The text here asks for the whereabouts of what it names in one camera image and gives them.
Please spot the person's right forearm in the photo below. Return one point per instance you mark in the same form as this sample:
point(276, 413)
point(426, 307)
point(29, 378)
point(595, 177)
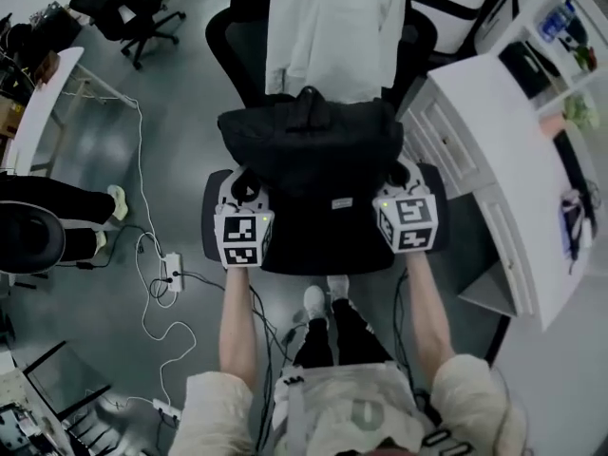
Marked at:
point(430, 311)

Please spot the small white power strip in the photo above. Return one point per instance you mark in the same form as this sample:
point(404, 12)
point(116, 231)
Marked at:
point(166, 408)

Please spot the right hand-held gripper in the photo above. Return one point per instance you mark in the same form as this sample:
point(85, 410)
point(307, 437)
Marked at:
point(411, 221)

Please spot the person's black trousers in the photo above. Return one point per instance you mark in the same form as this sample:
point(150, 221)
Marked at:
point(316, 345)

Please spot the black mesh office chair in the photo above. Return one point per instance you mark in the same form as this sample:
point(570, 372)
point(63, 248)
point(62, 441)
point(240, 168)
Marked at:
point(242, 41)

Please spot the blue bottle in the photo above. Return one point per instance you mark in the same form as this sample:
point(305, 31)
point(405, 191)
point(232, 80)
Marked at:
point(556, 22)

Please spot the black backpack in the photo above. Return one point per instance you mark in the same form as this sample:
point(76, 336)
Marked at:
point(313, 150)

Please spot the black box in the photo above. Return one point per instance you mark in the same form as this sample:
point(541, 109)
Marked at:
point(527, 67)

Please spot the white curved table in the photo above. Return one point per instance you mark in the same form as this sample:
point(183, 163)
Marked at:
point(43, 93)

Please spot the white curved drawer desk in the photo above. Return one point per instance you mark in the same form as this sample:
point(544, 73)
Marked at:
point(499, 126)

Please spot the person's cream t-shirt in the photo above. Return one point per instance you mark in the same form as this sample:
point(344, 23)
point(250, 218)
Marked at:
point(218, 406)

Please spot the white garment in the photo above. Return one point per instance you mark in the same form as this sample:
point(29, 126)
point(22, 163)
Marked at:
point(328, 31)

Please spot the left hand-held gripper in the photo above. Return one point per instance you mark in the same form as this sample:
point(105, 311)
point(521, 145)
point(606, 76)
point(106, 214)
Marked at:
point(242, 240)

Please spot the black desk mat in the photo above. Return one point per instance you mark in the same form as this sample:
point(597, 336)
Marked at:
point(577, 159)

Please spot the pink pot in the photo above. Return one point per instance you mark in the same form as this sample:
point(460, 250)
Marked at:
point(553, 125)

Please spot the small green potted plant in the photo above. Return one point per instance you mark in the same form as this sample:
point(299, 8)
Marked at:
point(582, 112)

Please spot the person's right white shoe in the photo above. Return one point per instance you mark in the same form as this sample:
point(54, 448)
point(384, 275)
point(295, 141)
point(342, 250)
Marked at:
point(338, 285)

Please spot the cluttered work table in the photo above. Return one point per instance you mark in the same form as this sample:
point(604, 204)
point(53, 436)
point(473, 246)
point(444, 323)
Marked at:
point(19, 421)

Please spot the person's left forearm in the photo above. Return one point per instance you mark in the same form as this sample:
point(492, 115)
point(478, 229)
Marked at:
point(240, 330)

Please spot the person's left white shoe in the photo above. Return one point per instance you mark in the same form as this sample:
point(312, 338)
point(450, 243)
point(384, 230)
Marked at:
point(314, 302)

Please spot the person's white shoe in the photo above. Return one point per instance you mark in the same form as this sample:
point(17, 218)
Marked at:
point(314, 302)
point(338, 285)

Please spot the white black headset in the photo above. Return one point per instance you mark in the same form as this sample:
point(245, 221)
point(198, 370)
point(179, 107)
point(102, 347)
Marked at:
point(577, 216)

